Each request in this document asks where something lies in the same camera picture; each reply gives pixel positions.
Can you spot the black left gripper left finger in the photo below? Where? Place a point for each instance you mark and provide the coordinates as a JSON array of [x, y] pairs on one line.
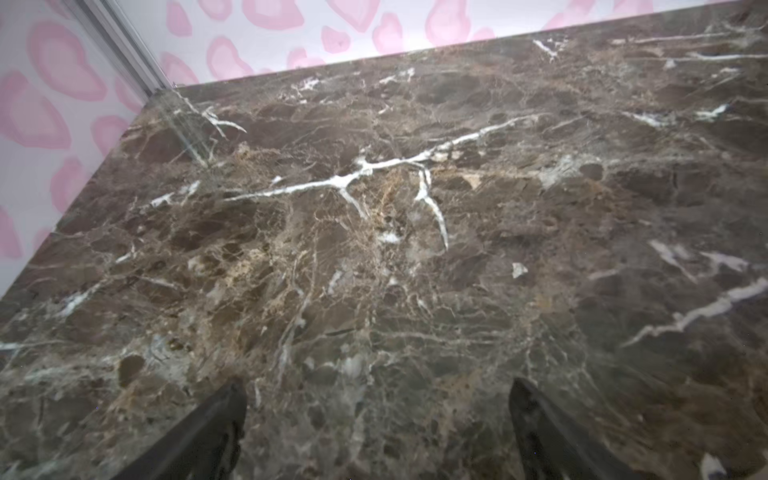
[[203, 445]]

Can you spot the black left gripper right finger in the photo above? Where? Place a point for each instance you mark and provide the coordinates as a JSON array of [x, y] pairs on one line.
[[554, 446]]

